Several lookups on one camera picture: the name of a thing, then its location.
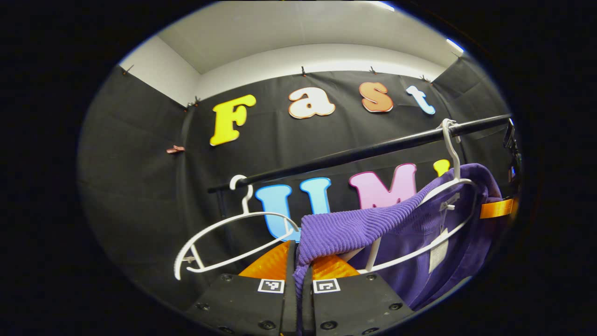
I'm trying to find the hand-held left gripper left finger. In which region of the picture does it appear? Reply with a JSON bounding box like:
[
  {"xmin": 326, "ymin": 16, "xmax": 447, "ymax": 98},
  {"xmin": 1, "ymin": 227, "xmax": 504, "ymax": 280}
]
[{"xmin": 187, "ymin": 240, "xmax": 297, "ymax": 336}]

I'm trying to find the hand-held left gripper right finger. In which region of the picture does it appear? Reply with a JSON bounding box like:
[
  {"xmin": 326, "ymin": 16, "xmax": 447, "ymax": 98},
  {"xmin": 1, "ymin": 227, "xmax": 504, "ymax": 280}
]
[{"xmin": 303, "ymin": 254, "xmax": 416, "ymax": 336}]

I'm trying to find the purple jacket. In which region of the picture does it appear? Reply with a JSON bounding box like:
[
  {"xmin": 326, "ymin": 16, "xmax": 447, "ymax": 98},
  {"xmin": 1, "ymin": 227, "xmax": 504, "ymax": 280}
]
[{"xmin": 293, "ymin": 162, "xmax": 504, "ymax": 336}]

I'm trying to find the white plastic clothes hanger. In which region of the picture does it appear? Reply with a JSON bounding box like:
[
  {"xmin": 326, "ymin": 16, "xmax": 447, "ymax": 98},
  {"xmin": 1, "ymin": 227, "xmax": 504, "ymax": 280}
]
[
  {"xmin": 174, "ymin": 175, "xmax": 300, "ymax": 281},
  {"xmin": 357, "ymin": 118, "xmax": 479, "ymax": 273}
]

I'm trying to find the black clothes rack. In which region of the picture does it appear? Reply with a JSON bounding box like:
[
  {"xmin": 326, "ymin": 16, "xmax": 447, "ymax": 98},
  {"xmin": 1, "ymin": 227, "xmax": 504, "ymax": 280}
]
[{"xmin": 208, "ymin": 114, "xmax": 511, "ymax": 220}]

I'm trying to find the black backdrop cloth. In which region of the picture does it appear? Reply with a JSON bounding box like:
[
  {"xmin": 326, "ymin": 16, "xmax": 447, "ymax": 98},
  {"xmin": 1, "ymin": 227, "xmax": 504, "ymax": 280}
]
[{"xmin": 77, "ymin": 54, "xmax": 518, "ymax": 308}]

